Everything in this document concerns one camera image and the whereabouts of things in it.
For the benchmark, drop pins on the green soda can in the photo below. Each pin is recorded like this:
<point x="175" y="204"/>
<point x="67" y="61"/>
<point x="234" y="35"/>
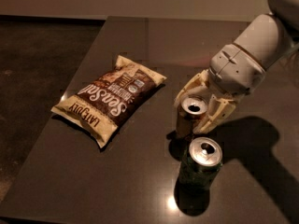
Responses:
<point x="201" y="162"/>

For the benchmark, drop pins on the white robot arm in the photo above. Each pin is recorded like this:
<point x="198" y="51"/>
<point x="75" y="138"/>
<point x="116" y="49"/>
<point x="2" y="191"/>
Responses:
<point x="269" y="37"/>

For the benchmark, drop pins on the brown chips bag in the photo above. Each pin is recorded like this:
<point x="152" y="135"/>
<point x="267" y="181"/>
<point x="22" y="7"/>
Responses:
<point x="104" y="105"/>

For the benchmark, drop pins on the orange soda can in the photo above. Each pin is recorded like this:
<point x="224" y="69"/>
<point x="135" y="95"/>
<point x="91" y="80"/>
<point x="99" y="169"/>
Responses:
<point x="190" y="110"/>

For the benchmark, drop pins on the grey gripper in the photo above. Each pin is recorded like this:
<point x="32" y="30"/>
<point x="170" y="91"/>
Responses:
<point x="237" y="66"/>

